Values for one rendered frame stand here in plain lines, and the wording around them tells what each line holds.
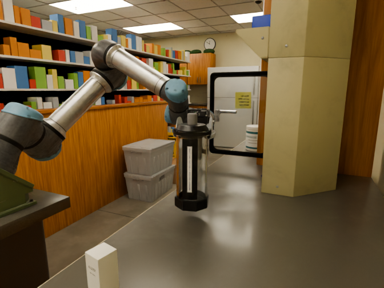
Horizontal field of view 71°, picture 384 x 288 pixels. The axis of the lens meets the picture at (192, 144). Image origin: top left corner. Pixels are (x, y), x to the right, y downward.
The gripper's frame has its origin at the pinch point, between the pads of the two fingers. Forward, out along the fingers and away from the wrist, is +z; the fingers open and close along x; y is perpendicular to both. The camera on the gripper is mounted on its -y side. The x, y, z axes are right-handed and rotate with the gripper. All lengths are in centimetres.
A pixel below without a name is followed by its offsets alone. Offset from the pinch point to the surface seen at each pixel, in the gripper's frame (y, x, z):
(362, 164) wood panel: -17, 66, -48
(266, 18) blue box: 42, 22, -43
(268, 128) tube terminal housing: 0.6, 23.3, -21.2
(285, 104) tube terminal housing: 8.9, 28.0, -19.9
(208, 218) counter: -23.5, 5.1, 1.3
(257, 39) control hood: 30.1, 18.0, -22.3
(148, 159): -62, -85, -209
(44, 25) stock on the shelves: 80, -188, -192
